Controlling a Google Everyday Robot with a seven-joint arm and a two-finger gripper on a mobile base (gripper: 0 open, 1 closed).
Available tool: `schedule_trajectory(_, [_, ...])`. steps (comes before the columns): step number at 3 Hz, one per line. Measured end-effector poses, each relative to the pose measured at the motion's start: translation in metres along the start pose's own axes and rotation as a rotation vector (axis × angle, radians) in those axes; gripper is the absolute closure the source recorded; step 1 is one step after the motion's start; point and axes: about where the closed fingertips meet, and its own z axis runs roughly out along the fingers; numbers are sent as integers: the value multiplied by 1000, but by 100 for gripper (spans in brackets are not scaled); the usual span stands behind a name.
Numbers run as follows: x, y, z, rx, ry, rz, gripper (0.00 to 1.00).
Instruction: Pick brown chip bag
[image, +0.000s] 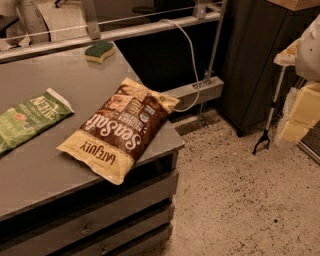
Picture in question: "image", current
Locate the grey drawer unit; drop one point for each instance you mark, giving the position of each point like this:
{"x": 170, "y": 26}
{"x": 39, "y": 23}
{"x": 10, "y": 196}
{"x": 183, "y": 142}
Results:
{"x": 63, "y": 209}

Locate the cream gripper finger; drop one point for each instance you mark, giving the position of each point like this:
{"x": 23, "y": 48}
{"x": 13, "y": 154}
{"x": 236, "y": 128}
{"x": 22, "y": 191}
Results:
{"x": 306, "y": 109}
{"x": 291, "y": 131}

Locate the reacher grabber tool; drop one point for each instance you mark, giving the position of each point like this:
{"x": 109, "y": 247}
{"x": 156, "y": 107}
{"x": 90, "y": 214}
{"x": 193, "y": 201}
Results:
{"x": 265, "y": 137}

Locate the brown Late July chip bag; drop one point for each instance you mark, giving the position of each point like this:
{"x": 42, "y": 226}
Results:
{"x": 116, "y": 135}

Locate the green yellow sponge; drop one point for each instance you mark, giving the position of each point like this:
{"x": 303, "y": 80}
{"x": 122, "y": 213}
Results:
{"x": 99, "y": 51}

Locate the grey metal rail frame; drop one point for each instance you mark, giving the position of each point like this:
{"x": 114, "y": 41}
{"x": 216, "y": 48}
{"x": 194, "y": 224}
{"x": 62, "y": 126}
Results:
{"x": 203, "y": 13}

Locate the green chip bag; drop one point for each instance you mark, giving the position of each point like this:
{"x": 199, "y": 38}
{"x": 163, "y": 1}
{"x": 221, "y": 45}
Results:
{"x": 26, "y": 120}

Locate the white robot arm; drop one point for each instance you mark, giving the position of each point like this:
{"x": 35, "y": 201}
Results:
{"x": 304, "y": 55}

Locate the dark grey cabinet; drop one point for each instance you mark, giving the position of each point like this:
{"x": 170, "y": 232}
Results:
{"x": 254, "y": 31}

